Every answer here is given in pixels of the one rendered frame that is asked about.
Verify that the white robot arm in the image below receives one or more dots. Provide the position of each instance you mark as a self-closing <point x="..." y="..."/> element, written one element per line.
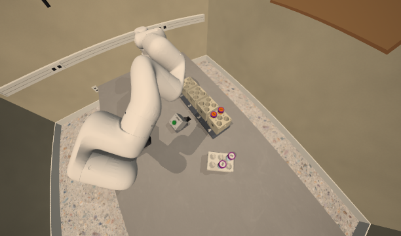
<point x="107" y="146"/>

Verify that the beige tube rack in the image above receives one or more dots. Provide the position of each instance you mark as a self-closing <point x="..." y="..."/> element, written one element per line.
<point x="217" y="158"/>

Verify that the beige bucket adapter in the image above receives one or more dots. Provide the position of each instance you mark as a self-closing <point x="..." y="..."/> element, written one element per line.
<point x="206" y="106"/>
<point x="192" y="96"/>
<point x="189" y="84"/>
<point x="220" y="123"/>

